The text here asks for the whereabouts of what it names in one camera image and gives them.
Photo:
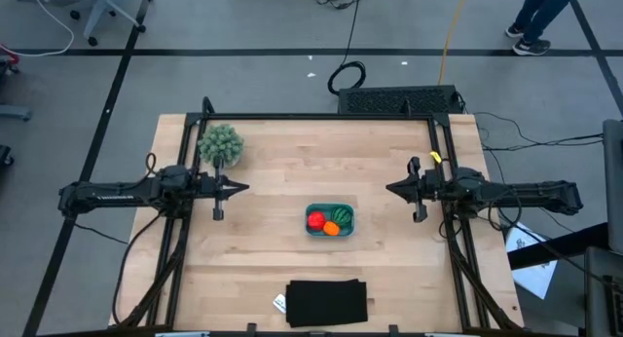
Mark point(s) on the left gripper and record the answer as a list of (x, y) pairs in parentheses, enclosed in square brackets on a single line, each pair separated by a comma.
[(219, 205)]

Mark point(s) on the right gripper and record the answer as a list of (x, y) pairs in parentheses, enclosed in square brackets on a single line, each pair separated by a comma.
[(418, 210)]

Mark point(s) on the toy watermelon ball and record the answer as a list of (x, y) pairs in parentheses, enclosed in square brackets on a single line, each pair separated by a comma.
[(341, 215)]

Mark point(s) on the orange toy fruit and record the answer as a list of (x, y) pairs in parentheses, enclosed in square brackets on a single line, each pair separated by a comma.
[(331, 228)]

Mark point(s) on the teal plastic tub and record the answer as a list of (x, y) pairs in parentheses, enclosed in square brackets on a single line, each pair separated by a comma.
[(311, 232)]

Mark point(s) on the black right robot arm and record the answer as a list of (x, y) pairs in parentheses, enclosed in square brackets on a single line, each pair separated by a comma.
[(535, 193)]

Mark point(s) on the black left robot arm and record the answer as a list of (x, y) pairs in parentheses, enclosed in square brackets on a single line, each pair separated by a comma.
[(112, 196)]

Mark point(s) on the yellow tag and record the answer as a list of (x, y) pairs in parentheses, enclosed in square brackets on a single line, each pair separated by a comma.
[(435, 157)]

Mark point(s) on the artificial plant in patterned pot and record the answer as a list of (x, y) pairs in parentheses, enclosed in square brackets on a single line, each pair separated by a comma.
[(220, 143)]

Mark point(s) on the white printed card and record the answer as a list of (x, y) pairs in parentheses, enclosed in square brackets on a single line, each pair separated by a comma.
[(280, 303)]

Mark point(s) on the black cloth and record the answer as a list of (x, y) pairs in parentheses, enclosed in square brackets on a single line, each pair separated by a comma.
[(326, 303)]

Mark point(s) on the black table clamp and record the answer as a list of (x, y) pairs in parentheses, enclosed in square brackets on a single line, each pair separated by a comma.
[(251, 328)]

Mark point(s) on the white paper sheet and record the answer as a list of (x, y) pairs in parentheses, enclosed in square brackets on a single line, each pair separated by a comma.
[(533, 273)]

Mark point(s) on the grey cabinet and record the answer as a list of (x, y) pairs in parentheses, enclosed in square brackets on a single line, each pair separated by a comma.
[(613, 181)]

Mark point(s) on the person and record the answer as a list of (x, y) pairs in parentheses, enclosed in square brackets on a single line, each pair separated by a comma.
[(540, 11)]

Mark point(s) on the black metal table frame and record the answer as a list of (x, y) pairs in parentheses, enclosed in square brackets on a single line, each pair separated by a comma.
[(316, 117)]

